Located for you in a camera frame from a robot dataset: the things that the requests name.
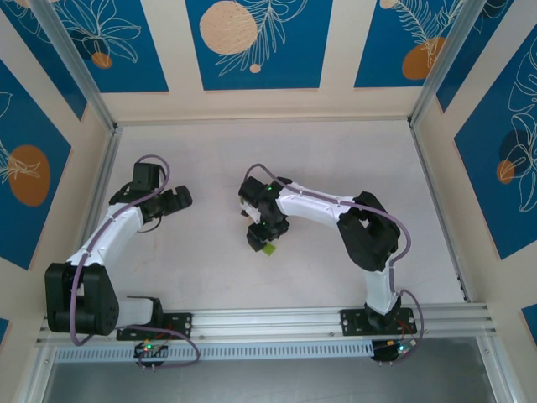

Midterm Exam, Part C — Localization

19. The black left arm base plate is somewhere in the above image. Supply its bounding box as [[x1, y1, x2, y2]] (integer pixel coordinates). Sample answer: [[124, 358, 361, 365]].
[[116, 312, 194, 342]]

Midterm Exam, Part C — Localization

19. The blue floral wall panel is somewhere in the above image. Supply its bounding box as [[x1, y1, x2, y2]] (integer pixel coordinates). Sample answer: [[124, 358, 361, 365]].
[[41, 0, 170, 94], [185, 0, 335, 92], [454, 50, 537, 261], [0, 58, 72, 270], [354, 0, 467, 89], [435, 0, 537, 114], [0, 0, 88, 123]]

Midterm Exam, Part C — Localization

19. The aluminium side rail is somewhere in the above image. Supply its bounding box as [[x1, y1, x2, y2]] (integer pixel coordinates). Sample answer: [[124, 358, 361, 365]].
[[409, 121, 473, 303], [60, 125, 123, 314]]

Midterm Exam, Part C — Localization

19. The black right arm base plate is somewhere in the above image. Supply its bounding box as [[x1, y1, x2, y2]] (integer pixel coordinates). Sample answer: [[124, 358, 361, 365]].
[[340, 307, 414, 338]]

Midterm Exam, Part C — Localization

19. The grey slotted cable duct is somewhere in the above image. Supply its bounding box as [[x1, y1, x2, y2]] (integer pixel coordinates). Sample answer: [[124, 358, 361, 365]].
[[52, 339, 375, 364]]

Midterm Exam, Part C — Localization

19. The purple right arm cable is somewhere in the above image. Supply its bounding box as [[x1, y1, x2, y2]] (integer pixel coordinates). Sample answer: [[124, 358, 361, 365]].
[[244, 163, 425, 349]]

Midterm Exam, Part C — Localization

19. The grey metal sheet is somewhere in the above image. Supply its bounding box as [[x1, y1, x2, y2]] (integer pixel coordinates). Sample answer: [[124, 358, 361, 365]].
[[41, 360, 494, 403]]

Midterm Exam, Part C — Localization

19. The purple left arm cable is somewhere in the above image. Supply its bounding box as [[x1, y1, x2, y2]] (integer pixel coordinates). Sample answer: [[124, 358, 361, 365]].
[[69, 154, 201, 370]]

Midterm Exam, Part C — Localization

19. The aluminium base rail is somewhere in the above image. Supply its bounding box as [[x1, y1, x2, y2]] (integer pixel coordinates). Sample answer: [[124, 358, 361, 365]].
[[35, 302, 500, 348]]

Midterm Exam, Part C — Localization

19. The aluminium corner post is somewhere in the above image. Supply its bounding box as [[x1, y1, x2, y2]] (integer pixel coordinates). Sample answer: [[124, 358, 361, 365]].
[[409, 0, 469, 127], [31, 0, 118, 133]]

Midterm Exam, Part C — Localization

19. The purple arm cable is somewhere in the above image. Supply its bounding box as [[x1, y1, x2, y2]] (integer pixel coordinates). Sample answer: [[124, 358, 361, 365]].
[[69, 154, 201, 370], [244, 163, 425, 349]]

